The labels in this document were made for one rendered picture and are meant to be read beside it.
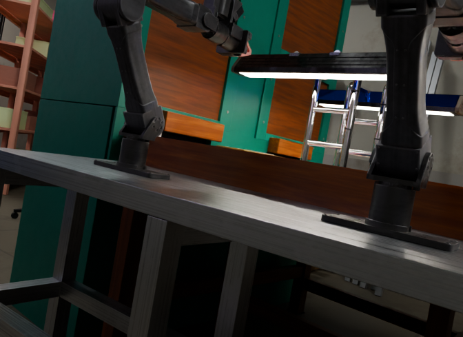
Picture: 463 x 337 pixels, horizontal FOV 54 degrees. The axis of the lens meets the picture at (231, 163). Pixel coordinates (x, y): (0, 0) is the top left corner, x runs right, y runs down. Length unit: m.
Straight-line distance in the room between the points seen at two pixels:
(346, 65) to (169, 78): 0.64
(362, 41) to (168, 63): 2.88
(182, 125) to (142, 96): 0.60
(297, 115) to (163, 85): 0.87
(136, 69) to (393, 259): 0.70
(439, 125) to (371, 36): 1.00
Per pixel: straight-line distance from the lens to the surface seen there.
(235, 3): 1.32
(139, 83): 1.05
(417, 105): 0.71
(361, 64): 1.38
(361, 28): 4.39
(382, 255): 0.56
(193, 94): 1.76
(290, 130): 2.28
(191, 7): 1.16
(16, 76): 4.91
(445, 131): 3.97
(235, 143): 1.95
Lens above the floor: 0.75
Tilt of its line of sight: 1 degrees down
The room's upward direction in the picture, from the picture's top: 10 degrees clockwise
